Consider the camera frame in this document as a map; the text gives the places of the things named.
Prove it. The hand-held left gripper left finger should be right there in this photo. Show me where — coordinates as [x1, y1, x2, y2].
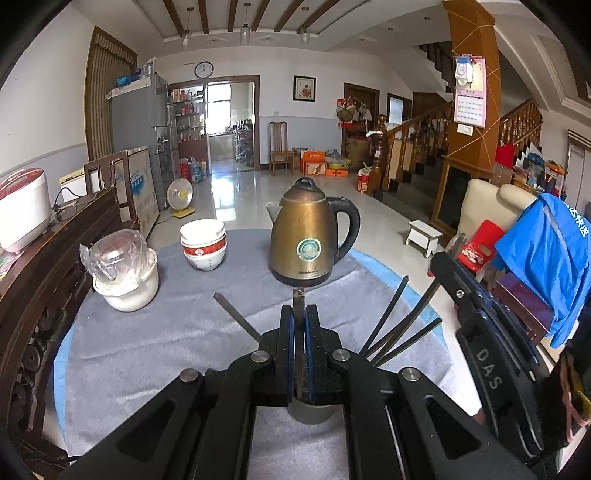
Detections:
[58, 305, 296, 480]

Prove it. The blue jacket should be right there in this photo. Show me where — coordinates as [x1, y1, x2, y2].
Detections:
[492, 193, 591, 349]

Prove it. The dark wooden chair back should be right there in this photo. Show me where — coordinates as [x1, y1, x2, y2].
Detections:
[84, 151, 132, 217]

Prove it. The wall calendar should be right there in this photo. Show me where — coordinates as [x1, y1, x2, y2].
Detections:
[453, 55, 488, 129]

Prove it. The orange wooden column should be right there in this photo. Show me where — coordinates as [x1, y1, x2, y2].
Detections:
[442, 0, 502, 181]

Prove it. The dark metal chopstick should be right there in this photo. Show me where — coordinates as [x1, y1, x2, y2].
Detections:
[292, 288, 306, 400]
[213, 292, 263, 343]
[360, 275, 411, 356]
[374, 316, 444, 367]
[367, 279, 439, 363]

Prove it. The person's right hand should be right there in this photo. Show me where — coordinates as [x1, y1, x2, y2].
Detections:
[556, 353, 591, 437]

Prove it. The white chest freezer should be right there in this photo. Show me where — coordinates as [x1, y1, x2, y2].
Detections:
[113, 145, 161, 238]

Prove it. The wooden stair railing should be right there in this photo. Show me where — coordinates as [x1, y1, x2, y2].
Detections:
[367, 99, 455, 190]

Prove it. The grey tablecloth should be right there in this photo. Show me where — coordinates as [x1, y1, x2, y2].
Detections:
[65, 228, 455, 480]

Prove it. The dark wooden table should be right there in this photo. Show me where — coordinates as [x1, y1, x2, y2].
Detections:
[492, 272, 555, 344]

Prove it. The wooden lattice door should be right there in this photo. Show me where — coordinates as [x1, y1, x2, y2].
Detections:
[84, 25, 138, 162]

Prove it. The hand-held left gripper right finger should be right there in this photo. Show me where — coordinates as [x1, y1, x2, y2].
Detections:
[302, 304, 539, 480]

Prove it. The cream chair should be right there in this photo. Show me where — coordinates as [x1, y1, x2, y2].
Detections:
[457, 179, 539, 241]

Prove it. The grey metal utensil holder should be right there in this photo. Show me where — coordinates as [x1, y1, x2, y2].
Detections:
[288, 396, 345, 424]

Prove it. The white step stool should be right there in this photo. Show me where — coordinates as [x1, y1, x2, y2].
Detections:
[405, 220, 443, 258]

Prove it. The small round fan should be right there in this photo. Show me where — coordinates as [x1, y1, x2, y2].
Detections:
[166, 178, 195, 219]

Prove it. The blue table cover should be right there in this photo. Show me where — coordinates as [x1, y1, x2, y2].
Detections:
[52, 249, 448, 418]

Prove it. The orange cardboard box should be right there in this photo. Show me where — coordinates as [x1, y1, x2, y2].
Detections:
[300, 149, 328, 177]

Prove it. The white rice cooker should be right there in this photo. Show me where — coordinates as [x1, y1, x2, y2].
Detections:
[0, 168, 52, 254]

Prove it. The brown wooden chair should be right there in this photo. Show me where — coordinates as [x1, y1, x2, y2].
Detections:
[269, 121, 296, 175]

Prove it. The bronze electric kettle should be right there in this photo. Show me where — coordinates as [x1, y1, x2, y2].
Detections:
[265, 176, 361, 287]

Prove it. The large white bowl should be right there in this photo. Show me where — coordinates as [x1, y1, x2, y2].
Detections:
[92, 256, 160, 312]

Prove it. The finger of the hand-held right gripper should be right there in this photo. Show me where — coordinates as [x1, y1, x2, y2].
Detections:
[428, 251, 497, 319]

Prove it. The dark carved wooden sideboard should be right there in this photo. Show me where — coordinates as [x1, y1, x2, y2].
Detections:
[0, 187, 123, 462]

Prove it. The grey refrigerator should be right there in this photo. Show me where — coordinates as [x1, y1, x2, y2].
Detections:
[108, 74, 181, 195]

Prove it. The red plastic chair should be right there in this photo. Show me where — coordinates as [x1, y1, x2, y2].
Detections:
[457, 219, 506, 280]

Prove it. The clear plastic bag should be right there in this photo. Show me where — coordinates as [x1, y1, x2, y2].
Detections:
[79, 230, 158, 284]

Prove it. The framed wall picture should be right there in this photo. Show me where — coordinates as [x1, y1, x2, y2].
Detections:
[293, 75, 318, 102]

